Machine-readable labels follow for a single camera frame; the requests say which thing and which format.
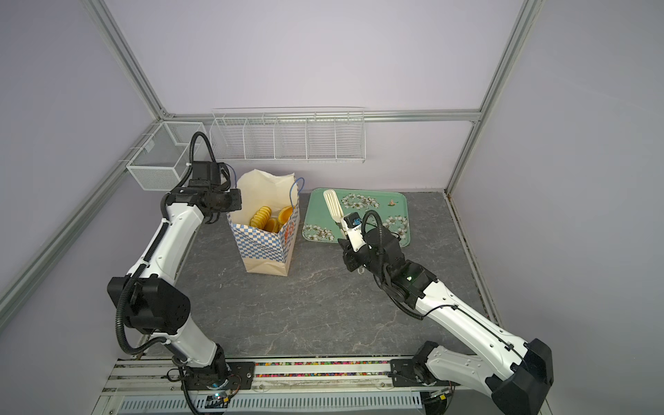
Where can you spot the green floral tray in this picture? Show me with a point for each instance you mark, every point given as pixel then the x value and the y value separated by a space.
pixel 391 206

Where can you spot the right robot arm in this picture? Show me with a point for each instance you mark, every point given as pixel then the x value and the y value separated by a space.
pixel 515 373

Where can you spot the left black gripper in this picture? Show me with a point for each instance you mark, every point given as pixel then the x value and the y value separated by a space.
pixel 236 204

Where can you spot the orange round fake bread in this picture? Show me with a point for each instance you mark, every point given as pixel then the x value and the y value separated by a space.
pixel 284 215

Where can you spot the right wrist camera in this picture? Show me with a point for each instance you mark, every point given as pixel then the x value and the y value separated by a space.
pixel 351 226

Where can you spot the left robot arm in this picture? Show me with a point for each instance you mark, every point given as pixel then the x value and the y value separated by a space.
pixel 150 310

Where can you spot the aluminium frame posts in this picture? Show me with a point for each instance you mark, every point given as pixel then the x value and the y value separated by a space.
pixel 28 280

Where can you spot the ridged yellow fake bread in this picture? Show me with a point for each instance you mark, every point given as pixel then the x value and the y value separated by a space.
pixel 260 219

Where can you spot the small yellow fake bread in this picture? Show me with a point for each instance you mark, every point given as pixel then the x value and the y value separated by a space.
pixel 272 226

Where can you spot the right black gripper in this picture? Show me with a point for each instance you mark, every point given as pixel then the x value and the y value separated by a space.
pixel 352 256

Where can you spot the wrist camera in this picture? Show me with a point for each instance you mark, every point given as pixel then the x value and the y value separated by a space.
pixel 205 174
pixel 351 226

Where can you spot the blue checkered paper bag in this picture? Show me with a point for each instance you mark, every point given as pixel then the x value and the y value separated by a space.
pixel 263 252

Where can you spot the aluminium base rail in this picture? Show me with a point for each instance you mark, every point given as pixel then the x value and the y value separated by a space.
pixel 296 385

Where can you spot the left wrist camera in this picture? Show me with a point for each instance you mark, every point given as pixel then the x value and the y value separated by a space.
pixel 205 174

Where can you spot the long white wire basket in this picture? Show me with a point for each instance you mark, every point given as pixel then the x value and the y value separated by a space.
pixel 300 134

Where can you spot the small white mesh basket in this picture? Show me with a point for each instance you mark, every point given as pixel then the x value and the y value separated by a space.
pixel 162 160

